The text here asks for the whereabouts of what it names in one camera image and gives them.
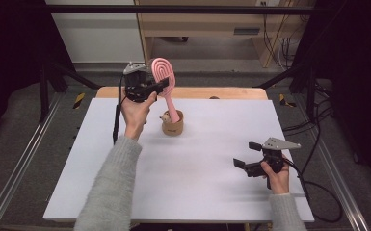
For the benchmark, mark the light wooden desk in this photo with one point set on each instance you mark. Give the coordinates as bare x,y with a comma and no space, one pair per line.
205,24

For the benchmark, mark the black horizontal frame bar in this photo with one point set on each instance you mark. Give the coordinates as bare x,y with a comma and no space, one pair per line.
173,9

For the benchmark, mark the yellow and black tape strip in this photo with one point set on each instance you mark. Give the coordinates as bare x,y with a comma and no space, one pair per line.
79,100
283,100

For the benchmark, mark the black curtain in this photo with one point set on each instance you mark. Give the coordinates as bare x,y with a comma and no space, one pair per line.
359,80
6,64

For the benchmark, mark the black metal stand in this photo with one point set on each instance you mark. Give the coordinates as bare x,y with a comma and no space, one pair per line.
311,96
44,96

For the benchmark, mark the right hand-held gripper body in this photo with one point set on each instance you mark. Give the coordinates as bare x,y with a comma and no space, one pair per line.
271,157

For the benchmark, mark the brown cup with hedgehog figure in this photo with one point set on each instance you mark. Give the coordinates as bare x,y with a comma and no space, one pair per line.
172,128

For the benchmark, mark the pink hairbrush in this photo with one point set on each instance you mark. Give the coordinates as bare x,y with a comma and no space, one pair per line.
162,68

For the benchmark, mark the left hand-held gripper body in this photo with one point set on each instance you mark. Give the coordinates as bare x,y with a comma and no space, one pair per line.
136,85

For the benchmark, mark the person's right hand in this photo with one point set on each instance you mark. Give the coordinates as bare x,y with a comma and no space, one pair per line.
279,183

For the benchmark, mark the person's left hand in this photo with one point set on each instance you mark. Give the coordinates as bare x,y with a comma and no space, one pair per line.
136,117

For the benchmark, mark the aluminium floor rail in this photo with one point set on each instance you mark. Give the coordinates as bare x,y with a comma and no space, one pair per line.
13,173
353,211

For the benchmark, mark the white cabinet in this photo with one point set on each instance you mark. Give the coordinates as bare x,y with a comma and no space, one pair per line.
99,38

